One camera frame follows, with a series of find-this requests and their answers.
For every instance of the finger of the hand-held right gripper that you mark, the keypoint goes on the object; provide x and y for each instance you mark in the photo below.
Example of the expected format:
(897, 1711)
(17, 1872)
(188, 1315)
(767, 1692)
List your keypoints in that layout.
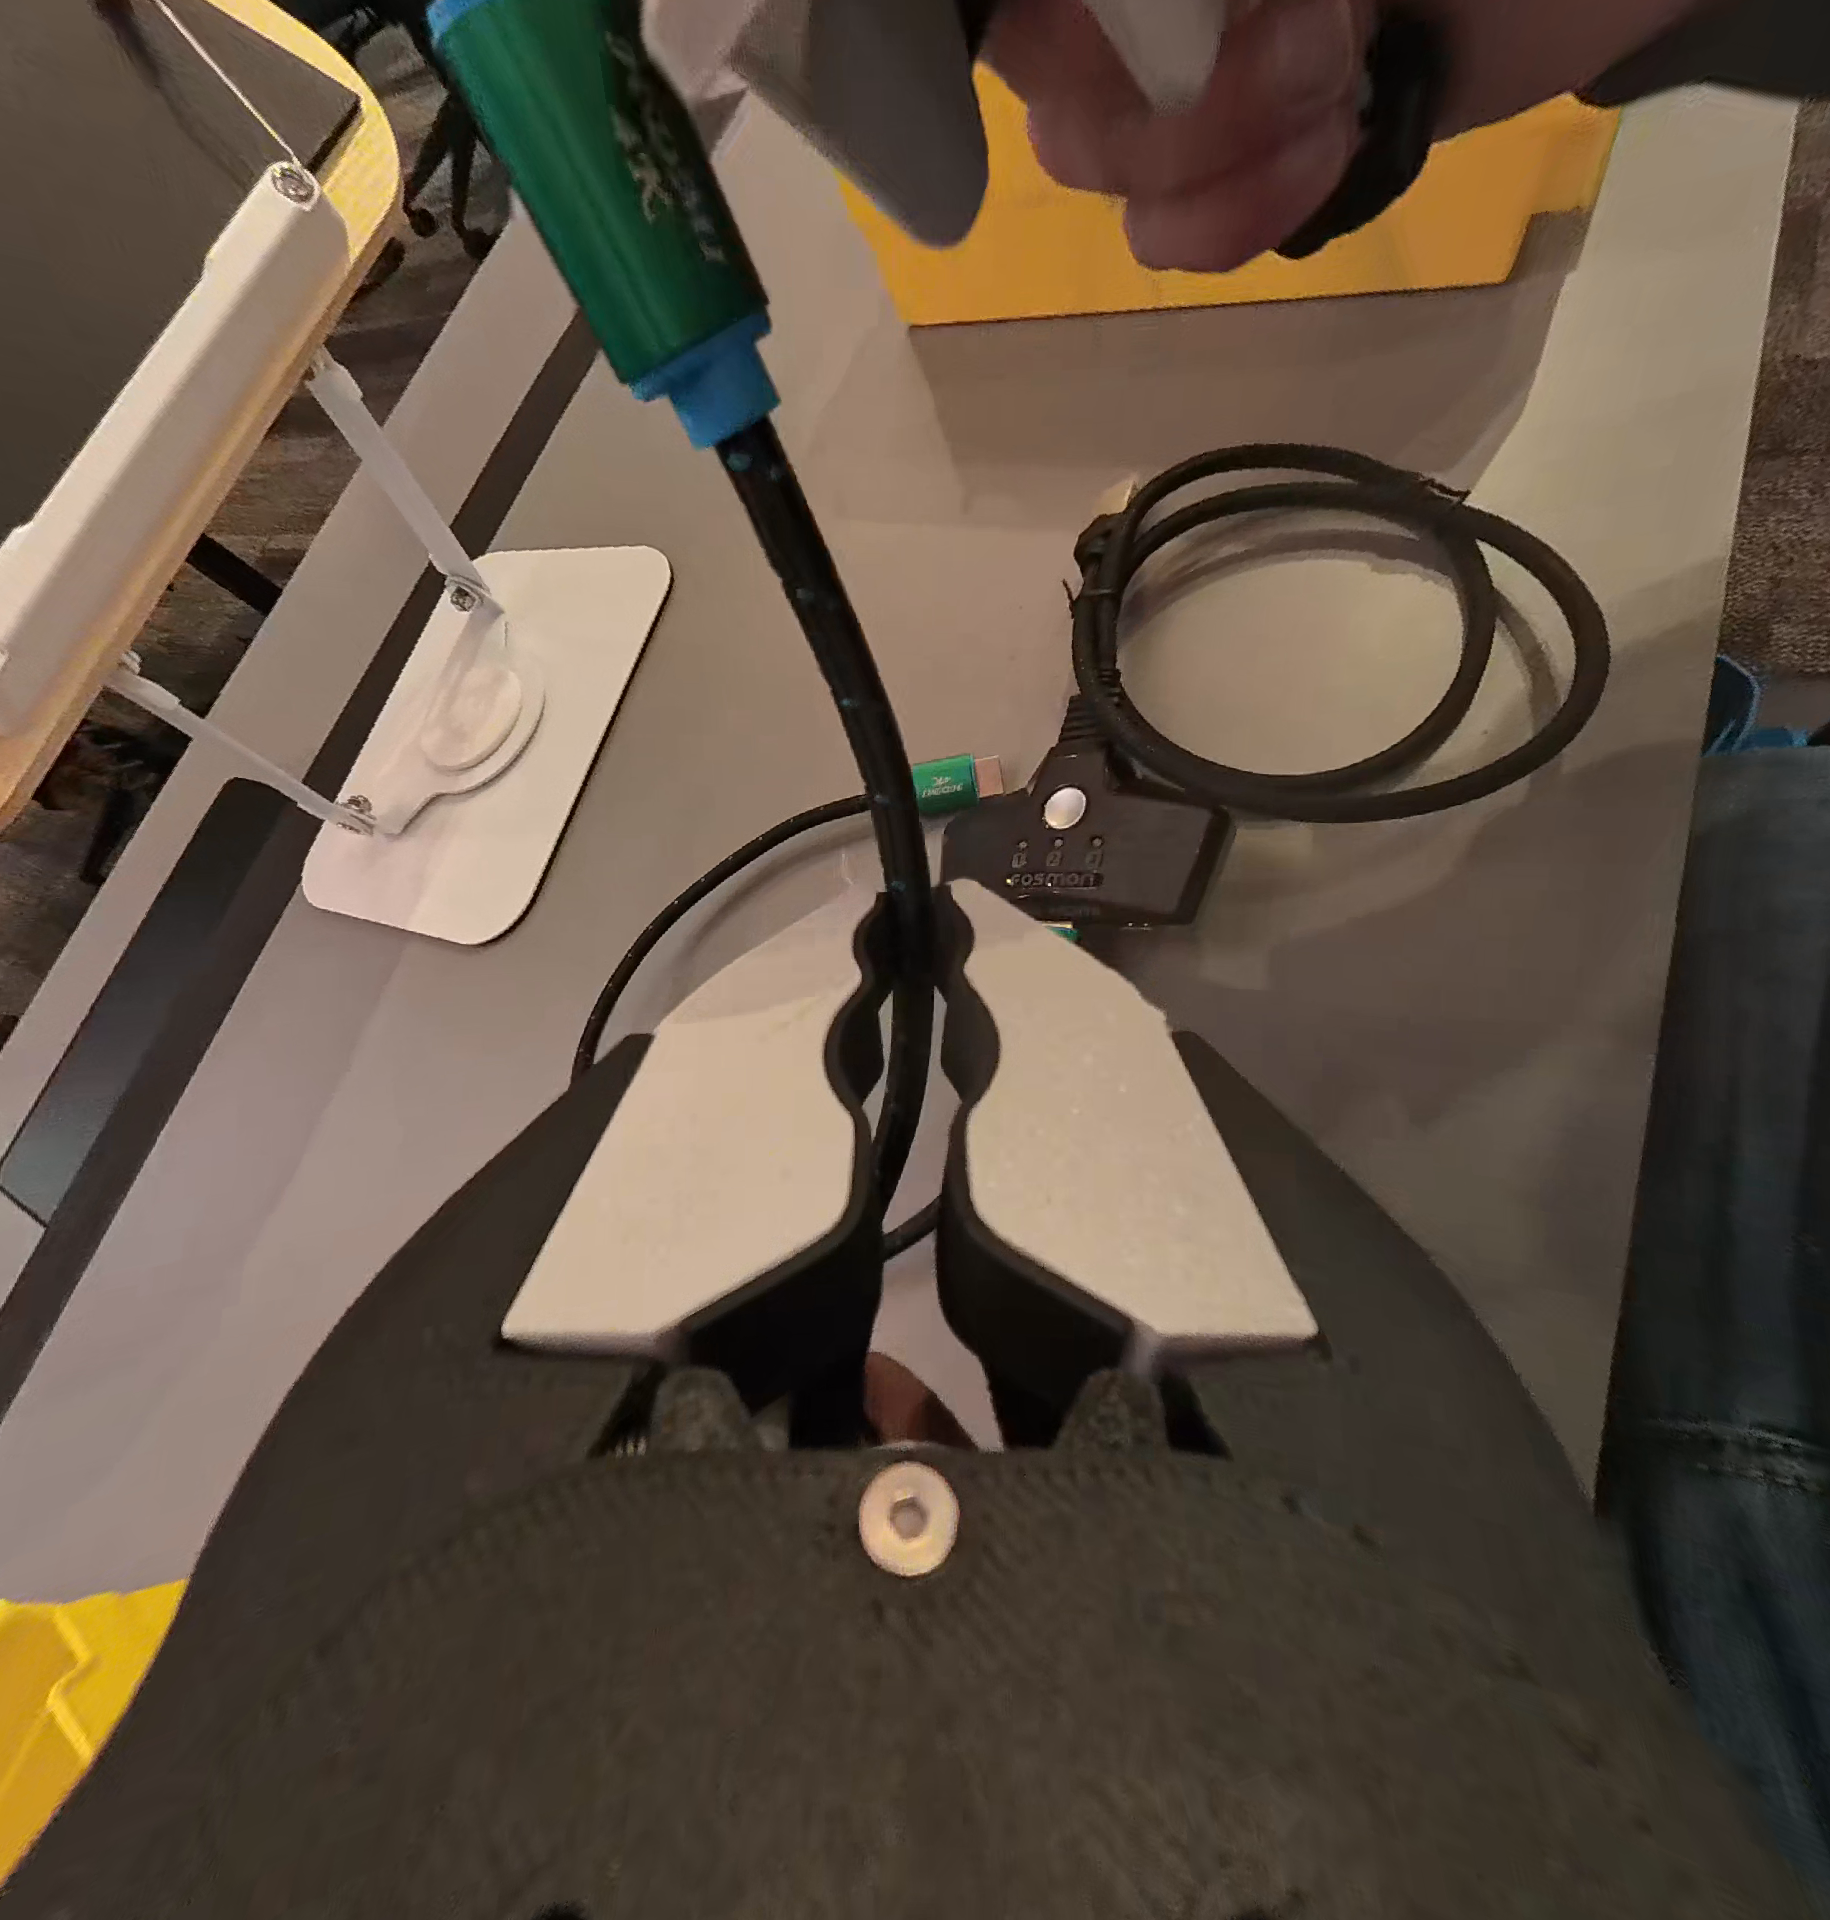
(839, 107)

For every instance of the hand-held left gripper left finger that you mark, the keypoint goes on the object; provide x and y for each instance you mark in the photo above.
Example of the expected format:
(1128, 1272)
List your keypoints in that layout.
(691, 1185)

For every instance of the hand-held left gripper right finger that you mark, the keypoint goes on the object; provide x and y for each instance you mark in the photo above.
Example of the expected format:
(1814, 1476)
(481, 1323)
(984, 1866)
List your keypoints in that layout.
(1141, 1185)

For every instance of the black hdmi switch box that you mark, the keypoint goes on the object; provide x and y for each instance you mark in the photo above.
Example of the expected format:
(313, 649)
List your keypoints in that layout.
(1096, 871)

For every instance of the yellow plastic bin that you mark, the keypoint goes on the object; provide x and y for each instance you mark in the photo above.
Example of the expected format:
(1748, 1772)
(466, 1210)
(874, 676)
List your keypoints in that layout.
(1455, 225)
(48, 1741)

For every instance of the person's right hand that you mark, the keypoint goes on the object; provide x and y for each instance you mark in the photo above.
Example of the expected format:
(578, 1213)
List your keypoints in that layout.
(1277, 137)

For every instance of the person's leg in jeans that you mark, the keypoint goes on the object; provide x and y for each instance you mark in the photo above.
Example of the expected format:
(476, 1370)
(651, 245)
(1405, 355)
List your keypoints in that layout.
(1756, 1261)

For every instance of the grey panel with wooden rim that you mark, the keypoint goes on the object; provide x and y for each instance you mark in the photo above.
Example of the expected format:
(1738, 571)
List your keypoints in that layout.
(76, 299)

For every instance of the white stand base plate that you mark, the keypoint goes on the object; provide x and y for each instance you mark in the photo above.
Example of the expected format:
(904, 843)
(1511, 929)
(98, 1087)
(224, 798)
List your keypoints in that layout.
(602, 631)

